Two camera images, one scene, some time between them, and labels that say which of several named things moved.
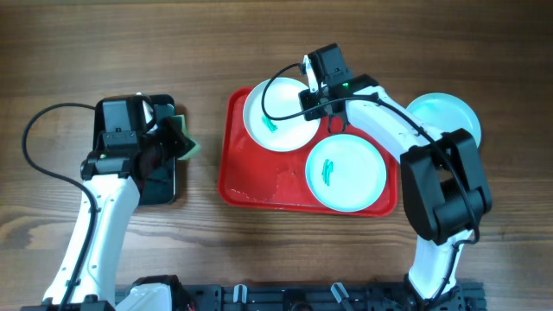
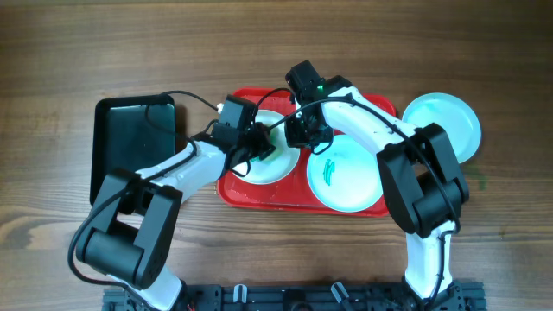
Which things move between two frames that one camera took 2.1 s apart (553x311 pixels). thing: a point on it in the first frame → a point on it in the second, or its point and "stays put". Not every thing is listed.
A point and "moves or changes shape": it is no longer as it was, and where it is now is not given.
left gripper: [175, 142] → [263, 143]
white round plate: [274, 117] moves or changes shape
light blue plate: [346, 173] stays put
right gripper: [305, 99] → [294, 141]
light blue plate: [446, 112] stays put
